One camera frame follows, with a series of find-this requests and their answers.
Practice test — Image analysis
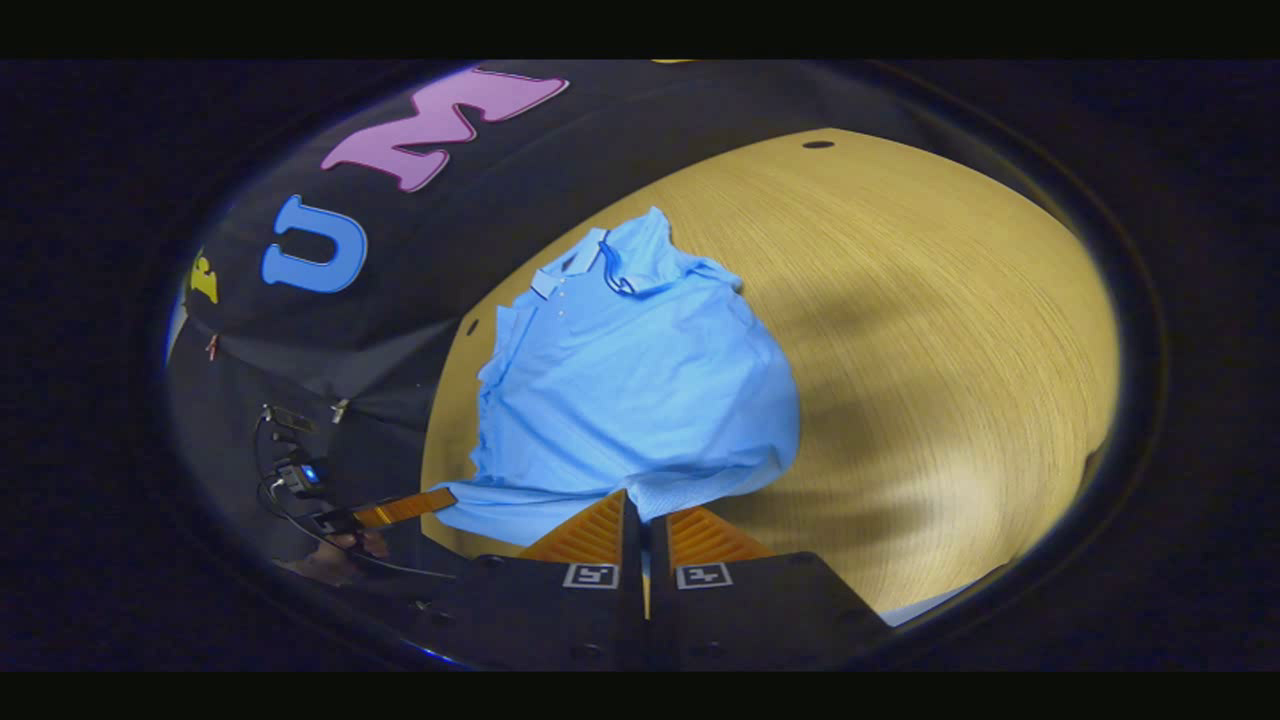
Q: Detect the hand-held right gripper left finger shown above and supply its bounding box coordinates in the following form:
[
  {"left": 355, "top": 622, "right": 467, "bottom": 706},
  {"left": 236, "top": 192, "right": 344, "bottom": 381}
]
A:
[{"left": 412, "top": 488, "right": 648, "bottom": 672}]

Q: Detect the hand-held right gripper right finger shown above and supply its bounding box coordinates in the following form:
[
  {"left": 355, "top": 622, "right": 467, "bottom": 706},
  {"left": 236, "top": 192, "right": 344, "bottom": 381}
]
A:
[{"left": 647, "top": 505, "right": 896, "bottom": 672}]

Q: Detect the light blue T-shirt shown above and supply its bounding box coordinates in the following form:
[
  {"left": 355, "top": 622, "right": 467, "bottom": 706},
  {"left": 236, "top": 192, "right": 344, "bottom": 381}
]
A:
[{"left": 432, "top": 207, "right": 801, "bottom": 549}]

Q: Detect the black cable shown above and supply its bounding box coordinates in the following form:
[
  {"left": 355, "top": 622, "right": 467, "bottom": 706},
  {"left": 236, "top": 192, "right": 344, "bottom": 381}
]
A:
[{"left": 253, "top": 410, "right": 461, "bottom": 581}]

